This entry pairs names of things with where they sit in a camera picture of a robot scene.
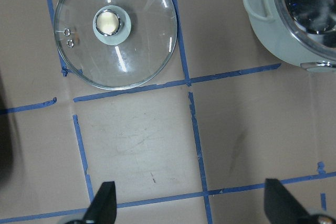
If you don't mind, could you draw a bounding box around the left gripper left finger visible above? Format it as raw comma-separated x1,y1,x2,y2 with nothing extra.
56,180,118,224

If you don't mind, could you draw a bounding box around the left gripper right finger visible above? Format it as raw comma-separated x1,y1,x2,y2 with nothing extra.
264,178,335,223

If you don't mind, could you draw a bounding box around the glass pot lid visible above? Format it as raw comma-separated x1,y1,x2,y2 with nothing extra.
53,0,177,90

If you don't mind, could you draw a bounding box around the pale green electric pot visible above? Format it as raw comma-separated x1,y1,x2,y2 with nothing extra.
243,0,335,73

